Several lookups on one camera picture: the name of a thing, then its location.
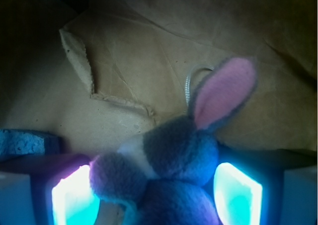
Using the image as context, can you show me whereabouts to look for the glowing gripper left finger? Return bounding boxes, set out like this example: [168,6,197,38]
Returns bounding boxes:
[0,153,100,225]

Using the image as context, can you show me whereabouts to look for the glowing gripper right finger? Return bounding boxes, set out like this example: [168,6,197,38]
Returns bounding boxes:
[213,148,318,225]

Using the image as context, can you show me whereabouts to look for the gray plush bunny toy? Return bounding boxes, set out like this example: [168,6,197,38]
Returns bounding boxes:
[89,57,257,225]

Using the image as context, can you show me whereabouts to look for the blue sponge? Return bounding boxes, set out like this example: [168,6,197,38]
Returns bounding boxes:
[0,129,60,162]

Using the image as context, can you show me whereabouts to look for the brown paper bag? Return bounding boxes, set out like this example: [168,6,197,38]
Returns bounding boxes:
[0,0,318,156]

